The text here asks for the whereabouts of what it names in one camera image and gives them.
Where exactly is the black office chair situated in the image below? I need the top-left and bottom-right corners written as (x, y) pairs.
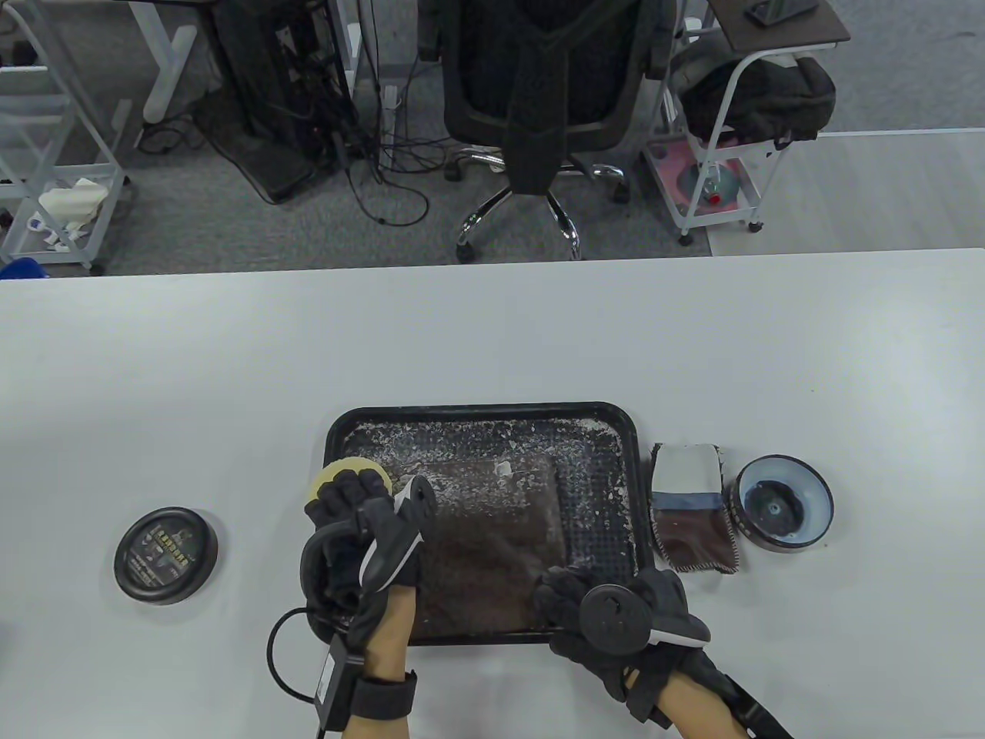
top-left (419, 0), bottom-right (682, 262)

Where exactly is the person's right forearm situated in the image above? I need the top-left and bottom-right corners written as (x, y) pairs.
top-left (658, 677), bottom-right (751, 739)

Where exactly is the clear bottle with red cap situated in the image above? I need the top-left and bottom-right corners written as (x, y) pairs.
top-left (696, 166), bottom-right (740, 207)

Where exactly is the person's right hand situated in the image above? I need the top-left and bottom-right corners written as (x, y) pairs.
top-left (533, 566), bottom-right (713, 724)

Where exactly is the black backpack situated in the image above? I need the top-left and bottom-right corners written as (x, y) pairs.
top-left (673, 31), bottom-right (837, 149)

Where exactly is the black hand controller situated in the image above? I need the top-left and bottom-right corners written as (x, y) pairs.
top-left (358, 476), bottom-right (438, 594)
top-left (579, 570), bottom-right (713, 657)

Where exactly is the white wire cart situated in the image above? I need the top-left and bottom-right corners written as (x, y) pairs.
top-left (0, 0), bottom-right (135, 276)

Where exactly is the bundle of black cables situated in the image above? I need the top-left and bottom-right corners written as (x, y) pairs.
top-left (304, 0), bottom-right (462, 228)

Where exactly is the white cart with brown top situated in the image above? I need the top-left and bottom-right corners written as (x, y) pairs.
top-left (643, 0), bottom-right (851, 246)

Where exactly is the brown leather bag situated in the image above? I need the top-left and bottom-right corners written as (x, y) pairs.
top-left (377, 454), bottom-right (570, 636)

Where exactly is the pink round plate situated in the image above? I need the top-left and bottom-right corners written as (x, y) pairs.
top-left (650, 142), bottom-right (759, 216)

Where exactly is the black left wrist strap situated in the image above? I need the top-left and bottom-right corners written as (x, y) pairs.
top-left (346, 671), bottom-right (419, 721)

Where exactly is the black leather care cream jar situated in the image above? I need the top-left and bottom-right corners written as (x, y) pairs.
top-left (730, 456), bottom-right (835, 553)

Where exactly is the person's left hand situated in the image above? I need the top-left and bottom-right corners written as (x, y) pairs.
top-left (300, 470), bottom-right (438, 655)

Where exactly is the white foam block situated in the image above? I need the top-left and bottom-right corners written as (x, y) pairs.
top-left (38, 179), bottom-right (109, 224)

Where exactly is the person's left forearm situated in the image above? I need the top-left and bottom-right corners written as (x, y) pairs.
top-left (350, 585), bottom-right (420, 739)

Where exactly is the white desk leg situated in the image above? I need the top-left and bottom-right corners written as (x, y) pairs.
top-left (127, 0), bottom-right (199, 124)
top-left (336, 0), bottom-right (364, 101)

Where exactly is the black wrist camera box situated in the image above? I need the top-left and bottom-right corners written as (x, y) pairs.
top-left (314, 635), bottom-right (362, 732)

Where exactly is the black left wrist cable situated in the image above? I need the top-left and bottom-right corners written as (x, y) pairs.
top-left (267, 520), bottom-right (362, 705)

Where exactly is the black computer tower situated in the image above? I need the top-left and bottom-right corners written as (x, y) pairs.
top-left (192, 0), bottom-right (359, 205)

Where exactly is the black round jar lid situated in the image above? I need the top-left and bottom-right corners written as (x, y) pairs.
top-left (114, 507), bottom-right (219, 605)

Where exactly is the white blue brown cloth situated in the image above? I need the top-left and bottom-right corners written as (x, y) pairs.
top-left (650, 443), bottom-right (742, 574)

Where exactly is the white power strip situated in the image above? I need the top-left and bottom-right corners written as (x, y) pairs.
top-left (380, 83), bottom-right (404, 174)

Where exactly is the black phone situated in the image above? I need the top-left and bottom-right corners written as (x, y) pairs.
top-left (745, 0), bottom-right (818, 28)

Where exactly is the black plastic tray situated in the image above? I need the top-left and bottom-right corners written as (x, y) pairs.
top-left (308, 401), bottom-right (643, 646)

